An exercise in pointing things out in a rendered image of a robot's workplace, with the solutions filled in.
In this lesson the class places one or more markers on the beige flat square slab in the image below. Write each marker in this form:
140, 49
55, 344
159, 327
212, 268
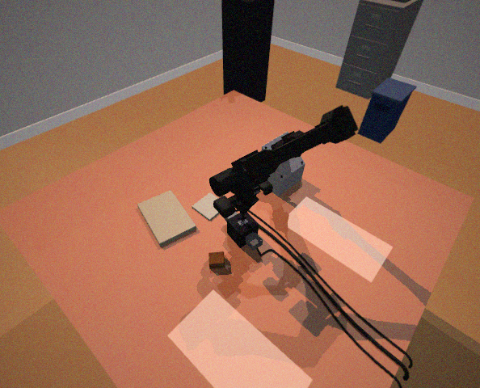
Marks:
205, 206

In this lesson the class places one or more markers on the brown cube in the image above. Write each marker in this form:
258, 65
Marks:
216, 260

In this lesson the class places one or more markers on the tan flat rectangular block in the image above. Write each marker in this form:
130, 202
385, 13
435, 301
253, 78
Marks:
166, 217

